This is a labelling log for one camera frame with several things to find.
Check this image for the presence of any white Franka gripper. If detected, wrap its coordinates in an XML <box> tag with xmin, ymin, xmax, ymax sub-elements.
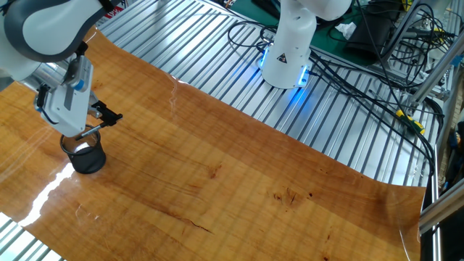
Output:
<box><xmin>34</xmin><ymin>86</ymin><xmax>124</xmax><ymax>138</ymax></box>

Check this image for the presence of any black and grey pen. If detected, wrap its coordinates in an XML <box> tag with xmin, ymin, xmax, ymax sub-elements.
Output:
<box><xmin>75</xmin><ymin>122</ymin><xmax>109</xmax><ymax>141</ymax></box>

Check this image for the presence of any black mesh pen holder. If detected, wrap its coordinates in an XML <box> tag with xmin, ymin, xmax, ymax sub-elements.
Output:
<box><xmin>59</xmin><ymin>125</ymin><xmax>107</xmax><ymax>175</ymax></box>

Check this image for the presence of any red and white sign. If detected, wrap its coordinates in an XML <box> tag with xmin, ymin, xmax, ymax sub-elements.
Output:
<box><xmin>104</xmin><ymin>4</ymin><xmax>127</xmax><ymax>20</ymax></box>

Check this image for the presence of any wood-grain table mat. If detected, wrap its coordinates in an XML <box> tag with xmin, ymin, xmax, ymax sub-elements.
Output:
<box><xmin>0</xmin><ymin>27</ymin><xmax>427</xmax><ymax>261</ymax></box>

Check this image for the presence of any green cutting mat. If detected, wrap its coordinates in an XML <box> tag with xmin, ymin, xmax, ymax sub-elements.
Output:
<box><xmin>231</xmin><ymin>0</ymin><xmax>387</xmax><ymax>68</ymax></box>

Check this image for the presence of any white crumpled tissue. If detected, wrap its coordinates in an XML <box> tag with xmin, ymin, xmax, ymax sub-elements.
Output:
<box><xmin>333</xmin><ymin>21</ymin><xmax>358</xmax><ymax>41</ymax></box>

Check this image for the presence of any black pouch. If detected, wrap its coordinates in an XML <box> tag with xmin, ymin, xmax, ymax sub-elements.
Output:
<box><xmin>343</xmin><ymin>9</ymin><xmax>396</xmax><ymax>62</ymax></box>

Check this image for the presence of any yellow green screwdriver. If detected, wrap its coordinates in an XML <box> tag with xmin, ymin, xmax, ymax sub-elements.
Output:
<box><xmin>368</xmin><ymin>88</ymin><xmax>426</xmax><ymax>136</ymax></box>

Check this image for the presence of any aluminium profile bar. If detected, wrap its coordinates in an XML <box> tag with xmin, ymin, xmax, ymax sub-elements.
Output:
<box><xmin>407</xmin><ymin>38</ymin><xmax>464</xmax><ymax>108</ymax></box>
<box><xmin>418</xmin><ymin>183</ymin><xmax>464</xmax><ymax>236</ymax></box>

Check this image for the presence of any silver wrist-mounted camera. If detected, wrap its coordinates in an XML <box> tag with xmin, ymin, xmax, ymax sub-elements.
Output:
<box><xmin>64</xmin><ymin>54</ymin><xmax>94</xmax><ymax>92</ymax></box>

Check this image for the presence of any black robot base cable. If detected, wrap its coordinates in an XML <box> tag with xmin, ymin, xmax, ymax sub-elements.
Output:
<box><xmin>307</xmin><ymin>49</ymin><xmax>436</xmax><ymax>175</ymax></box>

